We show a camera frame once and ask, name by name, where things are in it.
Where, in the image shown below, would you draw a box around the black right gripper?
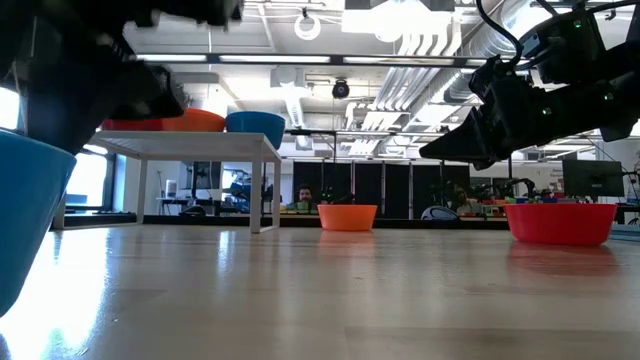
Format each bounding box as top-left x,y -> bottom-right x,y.
419,57 -> 556,171

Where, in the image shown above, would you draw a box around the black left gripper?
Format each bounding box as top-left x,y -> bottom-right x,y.
17,34 -> 186,155

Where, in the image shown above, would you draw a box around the red plastic mini bowl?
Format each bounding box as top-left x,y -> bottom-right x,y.
503,202 -> 619,247
101,118 -> 165,133

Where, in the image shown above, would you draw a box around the person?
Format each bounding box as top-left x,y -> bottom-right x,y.
449,185 -> 484,217
287,183 -> 321,212

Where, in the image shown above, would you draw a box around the white perforated metal riser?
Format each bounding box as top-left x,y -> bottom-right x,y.
52,130 -> 283,235

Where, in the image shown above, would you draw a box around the white and blue ball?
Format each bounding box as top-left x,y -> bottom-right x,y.
420,204 -> 461,221

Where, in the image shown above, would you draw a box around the black partition panels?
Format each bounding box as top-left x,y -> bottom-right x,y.
292,160 -> 471,220

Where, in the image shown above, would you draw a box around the large black monitor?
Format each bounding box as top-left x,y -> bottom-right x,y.
562,158 -> 625,198

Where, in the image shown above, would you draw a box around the long ceiling light strip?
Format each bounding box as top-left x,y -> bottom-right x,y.
134,52 -> 481,70

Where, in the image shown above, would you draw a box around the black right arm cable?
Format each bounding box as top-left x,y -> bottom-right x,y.
474,0 -> 525,66

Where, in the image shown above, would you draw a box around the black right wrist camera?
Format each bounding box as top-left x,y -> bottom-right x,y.
519,10 -> 607,85

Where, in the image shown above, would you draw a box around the white ring ceiling lamp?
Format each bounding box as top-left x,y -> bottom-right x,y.
293,7 -> 323,42

